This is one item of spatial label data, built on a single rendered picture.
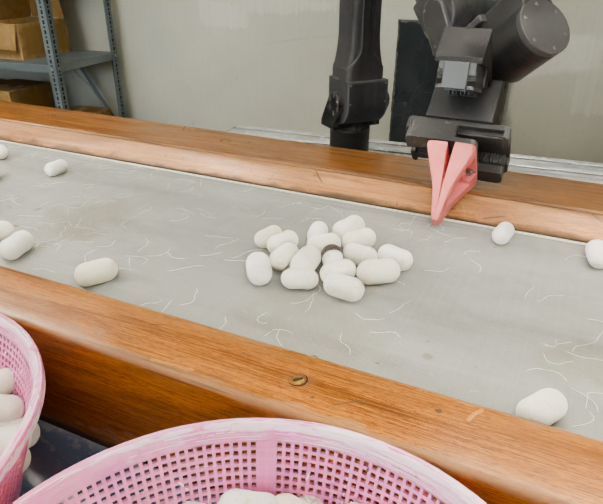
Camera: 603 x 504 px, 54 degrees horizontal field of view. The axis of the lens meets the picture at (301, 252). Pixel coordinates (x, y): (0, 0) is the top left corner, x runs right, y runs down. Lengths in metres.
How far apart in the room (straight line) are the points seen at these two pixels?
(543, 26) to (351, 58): 0.33
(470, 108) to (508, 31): 0.08
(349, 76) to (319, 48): 1.76
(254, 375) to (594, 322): 0.27
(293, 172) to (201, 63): 2.21
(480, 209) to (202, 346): 0.36
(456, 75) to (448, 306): 0.21
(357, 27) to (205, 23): 2.01
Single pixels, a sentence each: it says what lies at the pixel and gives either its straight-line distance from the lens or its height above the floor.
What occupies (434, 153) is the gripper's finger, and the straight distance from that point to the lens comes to 0.60.
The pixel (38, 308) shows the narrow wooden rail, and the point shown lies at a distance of 0.46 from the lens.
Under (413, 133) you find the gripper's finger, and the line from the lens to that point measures 0.61.
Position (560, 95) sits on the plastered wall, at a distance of 2.52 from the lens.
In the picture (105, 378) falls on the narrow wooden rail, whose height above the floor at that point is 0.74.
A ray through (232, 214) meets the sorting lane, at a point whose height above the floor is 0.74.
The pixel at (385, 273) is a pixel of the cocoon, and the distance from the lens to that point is 0.49.
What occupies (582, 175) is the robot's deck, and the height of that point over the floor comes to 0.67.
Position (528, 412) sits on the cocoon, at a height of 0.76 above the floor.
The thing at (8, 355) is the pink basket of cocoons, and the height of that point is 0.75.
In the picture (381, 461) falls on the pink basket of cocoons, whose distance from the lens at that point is 0.32.
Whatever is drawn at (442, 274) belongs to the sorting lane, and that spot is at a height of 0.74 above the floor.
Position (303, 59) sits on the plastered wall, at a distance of 2.67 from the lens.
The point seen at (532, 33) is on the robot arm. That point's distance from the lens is 0.61.
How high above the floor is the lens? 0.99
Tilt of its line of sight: 27 degrees down
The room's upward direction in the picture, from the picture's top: straight up
